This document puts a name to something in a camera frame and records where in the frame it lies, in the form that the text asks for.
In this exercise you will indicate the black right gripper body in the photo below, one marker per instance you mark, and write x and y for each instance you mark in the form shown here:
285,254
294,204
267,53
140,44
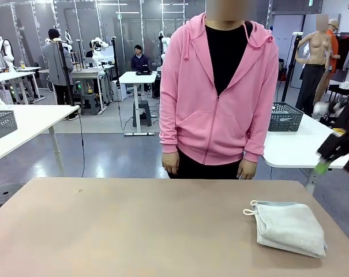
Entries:
348,121

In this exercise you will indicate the grey plastic lattice basket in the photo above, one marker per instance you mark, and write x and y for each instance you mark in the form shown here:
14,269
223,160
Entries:
286,119
2,124

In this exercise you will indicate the white towel with name label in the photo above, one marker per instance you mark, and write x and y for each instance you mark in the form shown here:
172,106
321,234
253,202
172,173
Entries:
289,231

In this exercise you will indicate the person's left forearm pink sleeve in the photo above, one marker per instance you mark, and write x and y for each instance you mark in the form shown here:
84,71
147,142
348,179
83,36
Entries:
259,135

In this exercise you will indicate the person's right forearm pink sleeve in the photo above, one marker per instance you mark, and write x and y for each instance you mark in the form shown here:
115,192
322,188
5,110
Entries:
168,130

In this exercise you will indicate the person's left hand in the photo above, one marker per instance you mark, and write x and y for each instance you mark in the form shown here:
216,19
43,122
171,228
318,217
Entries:
247,170

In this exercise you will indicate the person's right hand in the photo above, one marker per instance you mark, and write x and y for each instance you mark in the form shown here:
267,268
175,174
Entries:
170,163

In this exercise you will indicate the yellow object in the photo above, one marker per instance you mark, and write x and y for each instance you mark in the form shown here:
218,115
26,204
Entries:
338,131

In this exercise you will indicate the black shelf cart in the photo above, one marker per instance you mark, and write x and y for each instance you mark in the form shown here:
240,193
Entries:
331,95

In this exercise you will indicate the white table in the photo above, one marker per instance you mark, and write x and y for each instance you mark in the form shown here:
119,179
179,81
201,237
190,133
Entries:
295,150
33,121

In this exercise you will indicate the white hat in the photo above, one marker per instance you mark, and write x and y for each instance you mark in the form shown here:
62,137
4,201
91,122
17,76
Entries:
345,86

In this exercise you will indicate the clothing rack with clothes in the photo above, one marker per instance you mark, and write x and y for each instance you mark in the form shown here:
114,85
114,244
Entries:
343,52

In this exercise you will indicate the black stand with white head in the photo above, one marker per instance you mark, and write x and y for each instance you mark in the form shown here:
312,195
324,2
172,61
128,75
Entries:
289,69

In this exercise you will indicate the beige mannequin with dark trousers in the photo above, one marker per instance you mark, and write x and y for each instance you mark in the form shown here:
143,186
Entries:
315,49

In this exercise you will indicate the mannequin with orange shirt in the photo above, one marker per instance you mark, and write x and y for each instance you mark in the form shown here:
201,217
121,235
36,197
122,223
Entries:
333,43

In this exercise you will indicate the black bags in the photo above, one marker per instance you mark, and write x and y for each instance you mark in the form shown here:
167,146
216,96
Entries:
281,69

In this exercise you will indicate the person in pink hoodie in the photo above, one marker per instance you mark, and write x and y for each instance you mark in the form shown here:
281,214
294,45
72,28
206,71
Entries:
191,101

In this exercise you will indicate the grey step stool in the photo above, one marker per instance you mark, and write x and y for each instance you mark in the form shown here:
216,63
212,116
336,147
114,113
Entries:
89,102
142,112

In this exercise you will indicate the black desk device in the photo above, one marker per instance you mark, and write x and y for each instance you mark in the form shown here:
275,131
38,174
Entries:
144,71

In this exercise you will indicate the white standing desk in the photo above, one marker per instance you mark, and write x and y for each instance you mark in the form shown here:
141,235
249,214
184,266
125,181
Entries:
136,79

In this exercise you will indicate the seated person in dark jacket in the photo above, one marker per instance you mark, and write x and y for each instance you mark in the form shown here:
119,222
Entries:
139,62

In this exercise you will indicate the black tripod pole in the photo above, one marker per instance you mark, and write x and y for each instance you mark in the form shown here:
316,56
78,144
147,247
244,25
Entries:
65,72
114,57

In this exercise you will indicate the grey background workbench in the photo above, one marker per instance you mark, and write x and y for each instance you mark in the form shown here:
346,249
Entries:
87,73

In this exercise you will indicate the person in grey jacket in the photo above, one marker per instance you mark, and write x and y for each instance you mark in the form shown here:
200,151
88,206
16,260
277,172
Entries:
57,66

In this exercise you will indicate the cup with yellow drink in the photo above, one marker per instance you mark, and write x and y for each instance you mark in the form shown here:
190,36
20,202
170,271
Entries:
22,65

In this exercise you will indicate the white background workbench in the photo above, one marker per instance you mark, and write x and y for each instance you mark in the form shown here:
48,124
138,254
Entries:
9,75

